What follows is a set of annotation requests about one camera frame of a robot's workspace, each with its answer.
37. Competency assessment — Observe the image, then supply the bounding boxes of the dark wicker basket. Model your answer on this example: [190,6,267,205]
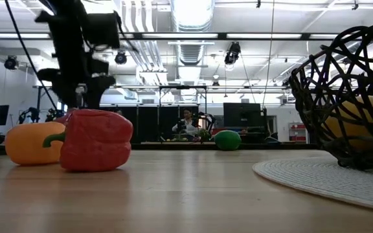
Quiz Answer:
[288,11,373,177]

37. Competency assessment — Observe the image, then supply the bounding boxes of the black gantry frame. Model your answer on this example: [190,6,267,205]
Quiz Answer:
[157,85,209,143]

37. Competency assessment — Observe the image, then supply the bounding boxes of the silver ceiling air duct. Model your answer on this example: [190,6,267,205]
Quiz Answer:
[170,0,216,65]

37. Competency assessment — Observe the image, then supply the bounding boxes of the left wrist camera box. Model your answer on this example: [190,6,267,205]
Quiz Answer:
[85,12,122,50]

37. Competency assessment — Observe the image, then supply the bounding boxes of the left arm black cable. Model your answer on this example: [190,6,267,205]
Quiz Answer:
[4,0,60,111]

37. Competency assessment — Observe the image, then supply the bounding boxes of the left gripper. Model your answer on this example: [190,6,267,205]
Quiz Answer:
[36,32,117,110]

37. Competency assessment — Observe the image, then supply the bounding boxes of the white round woven placemat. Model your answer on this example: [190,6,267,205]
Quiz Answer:
[252,154,373,214]

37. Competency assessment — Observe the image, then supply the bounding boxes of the red yellow mango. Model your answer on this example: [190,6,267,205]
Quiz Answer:
[324,95,373,153]

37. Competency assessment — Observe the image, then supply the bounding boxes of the black partition panels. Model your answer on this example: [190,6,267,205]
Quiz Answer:
[100,105,200,144]

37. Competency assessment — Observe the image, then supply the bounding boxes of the orange bell pepper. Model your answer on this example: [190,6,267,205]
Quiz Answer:
[5,121,67,166]

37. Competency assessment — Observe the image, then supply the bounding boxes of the black table edge rail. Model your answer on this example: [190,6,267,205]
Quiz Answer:
[0,141,319,157]

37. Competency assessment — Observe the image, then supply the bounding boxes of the large black monitor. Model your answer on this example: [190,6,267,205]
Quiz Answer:
[223,102,262,128]

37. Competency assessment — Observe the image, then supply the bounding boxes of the red bell pepper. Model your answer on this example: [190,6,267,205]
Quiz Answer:
[42,108,134,172]

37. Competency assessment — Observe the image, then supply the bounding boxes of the red shelf boxes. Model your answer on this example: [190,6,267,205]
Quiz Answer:
[288,122,309,143]

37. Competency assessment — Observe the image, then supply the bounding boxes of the green lime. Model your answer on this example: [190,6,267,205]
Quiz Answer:
[214,129,242,151]

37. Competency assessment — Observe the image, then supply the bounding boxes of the thin hanging cable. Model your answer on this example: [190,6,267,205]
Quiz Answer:
[261,0,275,109]

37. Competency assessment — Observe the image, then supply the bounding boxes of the black ceiling spotlight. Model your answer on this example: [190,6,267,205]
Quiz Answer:
[114,50,128,65]
[224,41,242,65]
[4,55,19,71]

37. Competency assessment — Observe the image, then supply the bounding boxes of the black overhead frame bar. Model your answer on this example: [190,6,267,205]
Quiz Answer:
[0,31,373,41]

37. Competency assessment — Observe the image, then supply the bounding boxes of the person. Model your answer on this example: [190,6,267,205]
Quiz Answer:
[172,108,200,137]

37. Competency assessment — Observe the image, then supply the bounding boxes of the potted plant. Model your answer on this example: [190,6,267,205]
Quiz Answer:
[198,128,212,142]

